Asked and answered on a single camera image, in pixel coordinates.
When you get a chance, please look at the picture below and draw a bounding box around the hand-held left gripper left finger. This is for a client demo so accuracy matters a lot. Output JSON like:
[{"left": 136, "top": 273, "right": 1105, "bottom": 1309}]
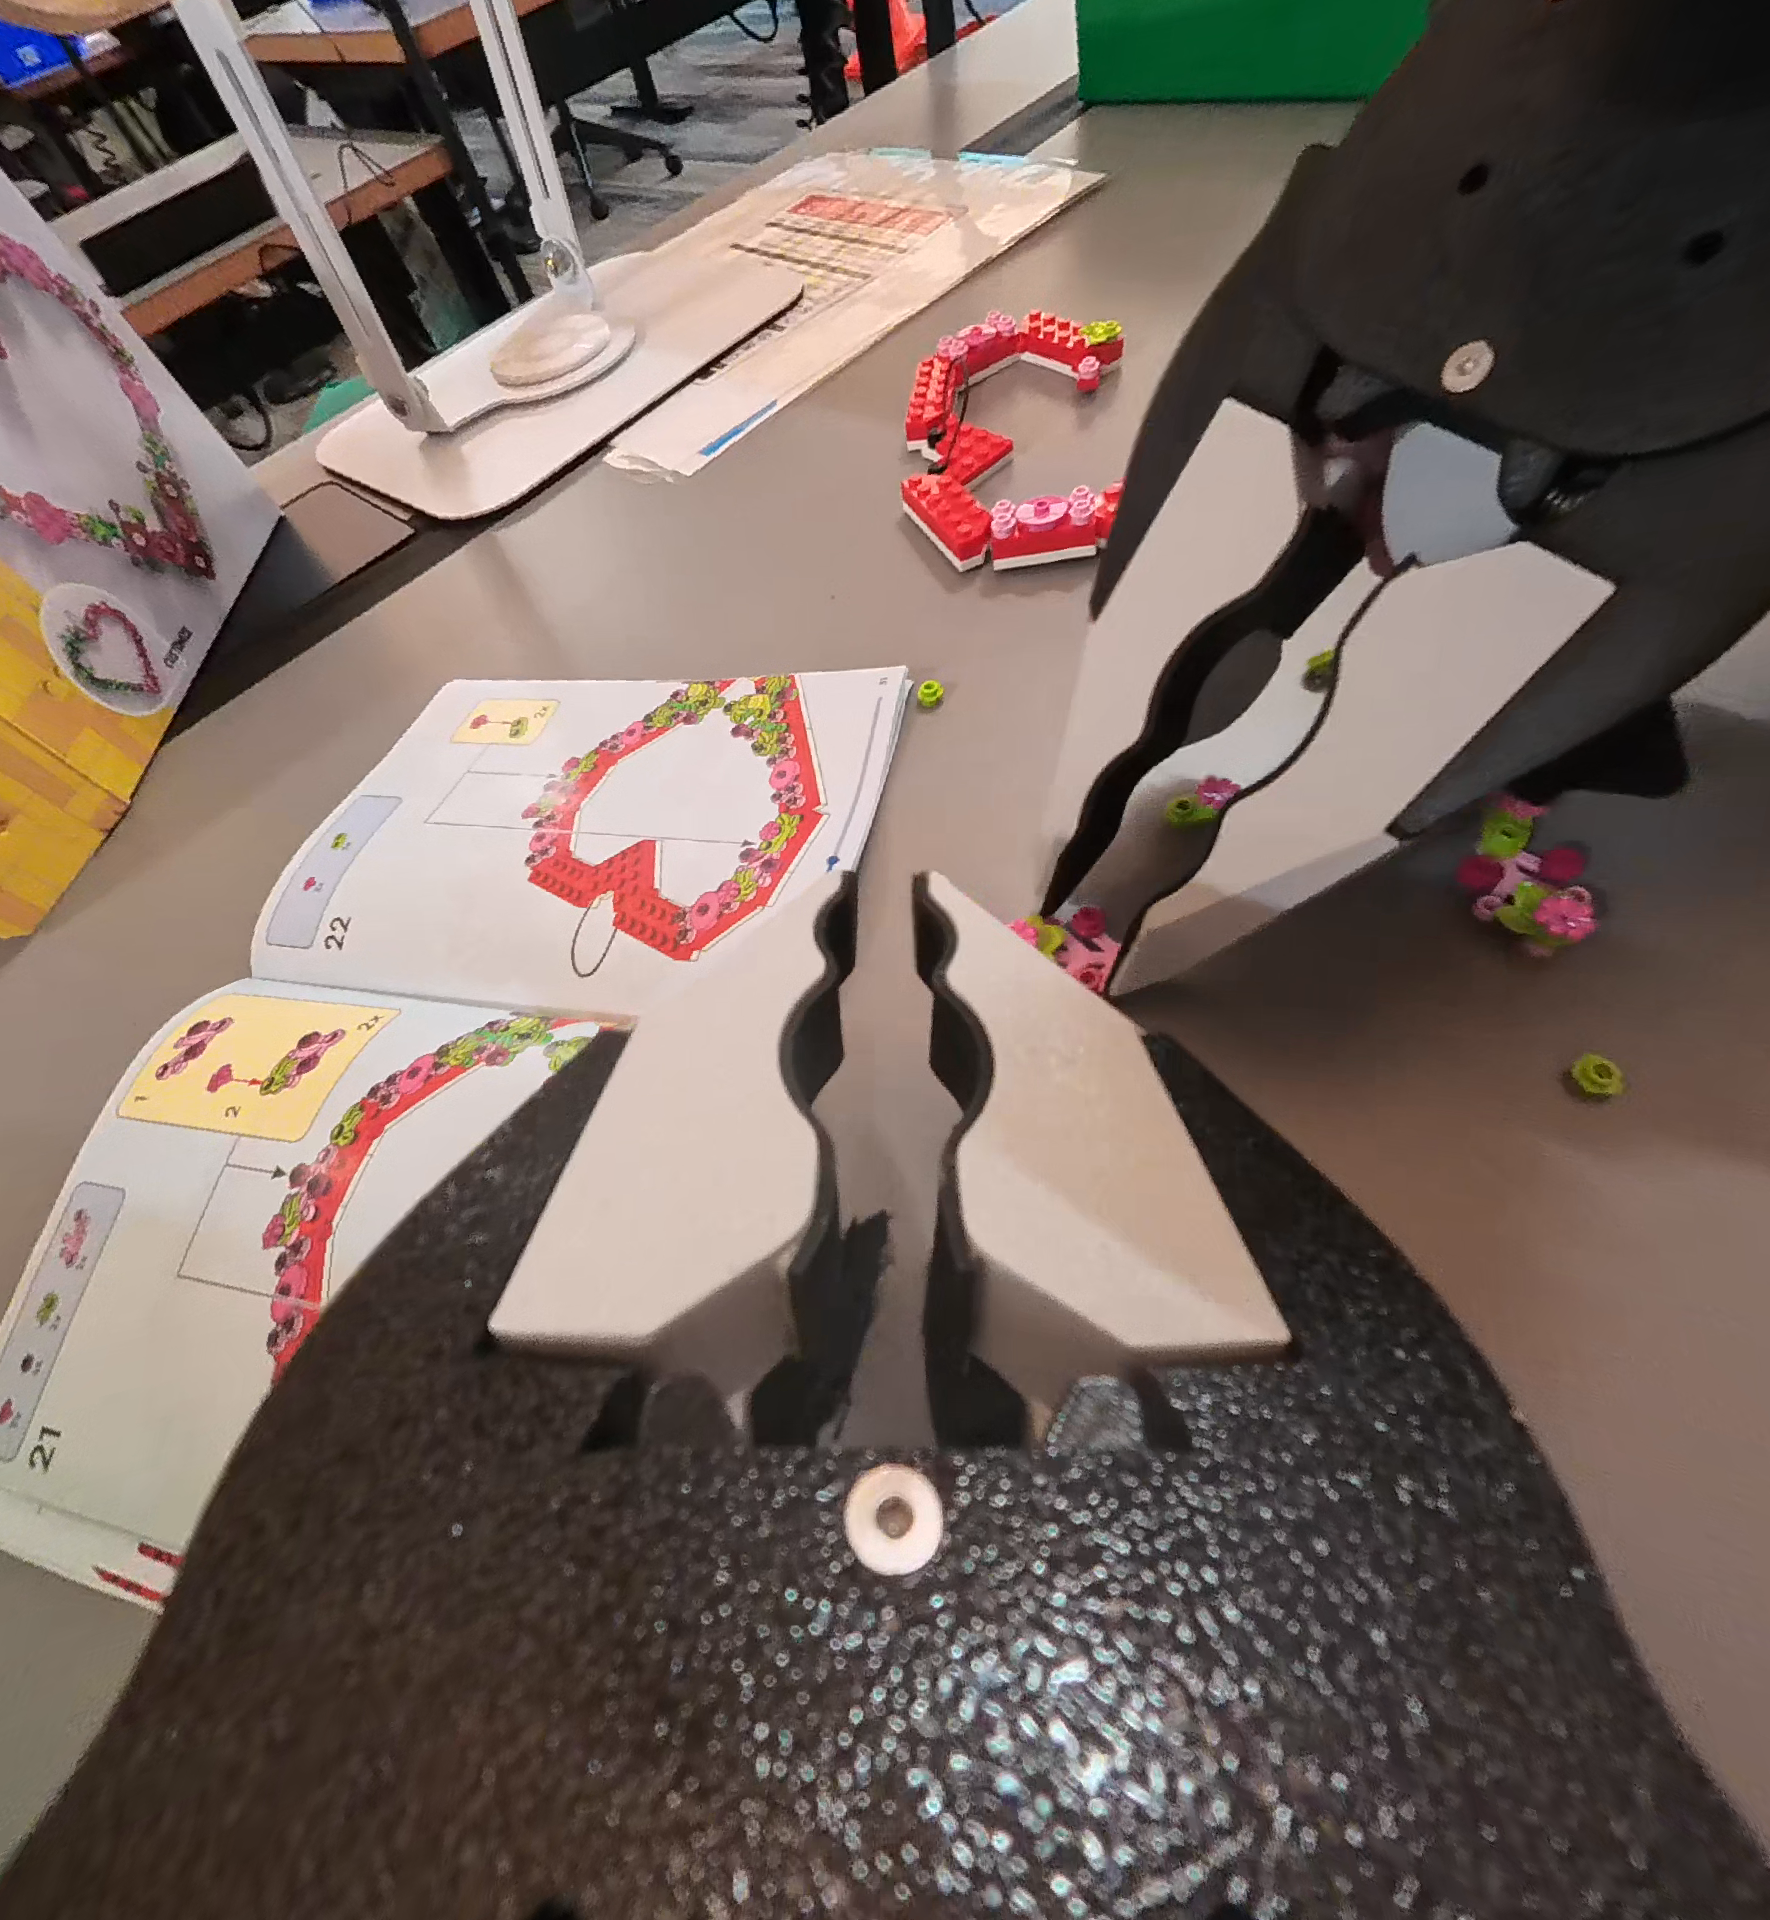
[{"left": 489, "top": 869, "right": 890, "bottom": 1446}]

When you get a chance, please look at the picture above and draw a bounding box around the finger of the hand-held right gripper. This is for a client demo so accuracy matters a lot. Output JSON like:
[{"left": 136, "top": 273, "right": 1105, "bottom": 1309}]
[
  {"left": 1107, "top": 427, "right": 1623, "bottom": 1003},
  {"left": 1042, "top": 397, "right": 1353, "bottom": 918}
]

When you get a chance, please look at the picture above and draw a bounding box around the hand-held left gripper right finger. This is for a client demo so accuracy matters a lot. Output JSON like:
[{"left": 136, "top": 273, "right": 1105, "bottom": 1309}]
[{"left": 913, "top": 869, "right": 1295, "bottom": 1444}]

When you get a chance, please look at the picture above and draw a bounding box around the small pink lime lego assembly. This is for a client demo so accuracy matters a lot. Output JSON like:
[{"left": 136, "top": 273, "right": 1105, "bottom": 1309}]
[{"left": 1014, "top": 901, "right": 1128, "bottom": 994}]

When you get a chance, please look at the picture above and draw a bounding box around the pink lego flower cluster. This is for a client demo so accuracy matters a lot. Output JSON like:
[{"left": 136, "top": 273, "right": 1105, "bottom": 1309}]
[{"left": 1456, "top": 794, "right": 1603, "bottom": 956}]

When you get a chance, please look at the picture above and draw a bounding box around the red partial lego heart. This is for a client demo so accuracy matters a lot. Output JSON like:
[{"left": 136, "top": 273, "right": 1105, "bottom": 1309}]
[{"left": 901, "top": 307, "right": 1131, "bottom": 575}]

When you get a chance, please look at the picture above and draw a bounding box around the open lego instruction booklet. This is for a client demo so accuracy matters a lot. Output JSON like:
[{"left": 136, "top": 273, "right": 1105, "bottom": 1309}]
[{"left": 0, "top": 666, "right": 917, "bottom": 1616}]

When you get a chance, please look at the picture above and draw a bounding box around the yellow white lego box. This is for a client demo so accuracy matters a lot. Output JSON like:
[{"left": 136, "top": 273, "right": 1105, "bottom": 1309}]
[{"left": 0, "top": 105, "right": 287, "bottom": 940}]

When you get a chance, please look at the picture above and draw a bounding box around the green box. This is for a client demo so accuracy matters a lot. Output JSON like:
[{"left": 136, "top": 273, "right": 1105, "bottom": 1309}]
[{"left": 1077, "top": 0, "right": 1434, "bottom": 108}]

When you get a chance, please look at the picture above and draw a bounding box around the printed paper sheet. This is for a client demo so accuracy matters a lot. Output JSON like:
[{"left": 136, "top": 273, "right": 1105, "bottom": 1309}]
[{"left": 609, "top": 149, "right": 1113, "bottom": 481}]

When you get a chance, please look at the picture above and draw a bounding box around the white desk lamp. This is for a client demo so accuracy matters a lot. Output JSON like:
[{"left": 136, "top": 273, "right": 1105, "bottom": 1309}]
[{"left": 172, "top": 0, "right": 807, "bottom": 524}]

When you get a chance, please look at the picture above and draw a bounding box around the black office chair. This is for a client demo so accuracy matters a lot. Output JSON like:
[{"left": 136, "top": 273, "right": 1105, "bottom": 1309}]
[{"left": 526, "top": 75, "right": 687, "bottom": 227}]

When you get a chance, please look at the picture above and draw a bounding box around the dark grey flat pad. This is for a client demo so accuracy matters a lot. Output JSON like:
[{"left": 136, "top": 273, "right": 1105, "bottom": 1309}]
[{"left": 248, "top": 478, "right": 420, "bottom": 609}]

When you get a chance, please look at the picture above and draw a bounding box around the background desk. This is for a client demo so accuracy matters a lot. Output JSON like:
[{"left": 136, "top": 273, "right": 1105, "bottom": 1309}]
[{"left": 52, "top": 127, "right": 462, "bottom": 341}]

